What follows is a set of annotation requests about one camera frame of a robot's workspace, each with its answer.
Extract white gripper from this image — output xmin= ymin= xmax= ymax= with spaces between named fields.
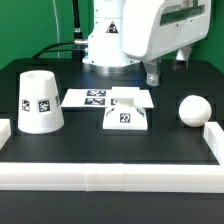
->
xmin=122 ymin=0 xmax=211 ymax=87

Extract white lamp bulb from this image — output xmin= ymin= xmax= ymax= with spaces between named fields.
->
xmin=179 ymin=95 xmax=212 ymax=127

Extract white lamp base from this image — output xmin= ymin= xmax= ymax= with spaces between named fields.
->
xmin=103 ymin=98 xmax=148 ymax=130

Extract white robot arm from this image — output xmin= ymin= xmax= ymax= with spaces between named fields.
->
xmin=83 ymin=0 xmax=211 ymax=86

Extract white lamp shade cone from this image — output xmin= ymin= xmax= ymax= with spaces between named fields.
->
xmin=18 ymin=70 xmax=64 ymax=134

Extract white tag sheet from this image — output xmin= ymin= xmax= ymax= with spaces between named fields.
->
xmin=62 ymin=87 xmax=154 ymax=108

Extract white left fence block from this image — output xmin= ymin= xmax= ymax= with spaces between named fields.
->
xmin=0 ymin=119 xmax=11 ymax=150

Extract black thick cable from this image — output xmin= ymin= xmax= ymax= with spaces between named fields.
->
xmin=32 ymin=0 xmax=90 ymax=60

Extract thin white cable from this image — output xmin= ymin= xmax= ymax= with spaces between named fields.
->
xmin=52 ymin=0 xmax=61 ymax=60

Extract white front fence wall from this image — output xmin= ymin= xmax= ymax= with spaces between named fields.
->
xmin=0 ymin=162 xmax=224 ymax=193

